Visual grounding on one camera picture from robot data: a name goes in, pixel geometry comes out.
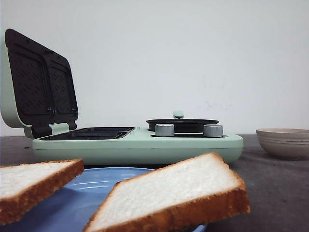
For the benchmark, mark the blue round plate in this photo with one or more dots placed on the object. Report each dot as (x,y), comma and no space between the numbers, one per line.
(70,208)

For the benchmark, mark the silver control knob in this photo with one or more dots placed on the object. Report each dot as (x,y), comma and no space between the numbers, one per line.
(213,130)
(164,130)

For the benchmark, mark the mint green breakfast maker base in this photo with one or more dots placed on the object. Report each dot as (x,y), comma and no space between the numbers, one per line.
(140,146)

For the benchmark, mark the right silver control knob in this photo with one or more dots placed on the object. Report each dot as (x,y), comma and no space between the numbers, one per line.
(213,130)

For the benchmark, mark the mint green sandwich maker lid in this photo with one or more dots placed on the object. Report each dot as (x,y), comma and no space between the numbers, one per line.
(37,90)

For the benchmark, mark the beige ribbed bowl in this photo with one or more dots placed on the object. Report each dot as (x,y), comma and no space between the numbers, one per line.
(287,144)

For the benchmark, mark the black round frying pan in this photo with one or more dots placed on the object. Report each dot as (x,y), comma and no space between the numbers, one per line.
(181,124)

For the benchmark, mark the white bread slice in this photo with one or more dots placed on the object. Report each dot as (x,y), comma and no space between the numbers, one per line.
(188,193)
(23,186)

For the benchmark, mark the left silver control knob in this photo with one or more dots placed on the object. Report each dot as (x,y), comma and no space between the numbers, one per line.
(164,130)

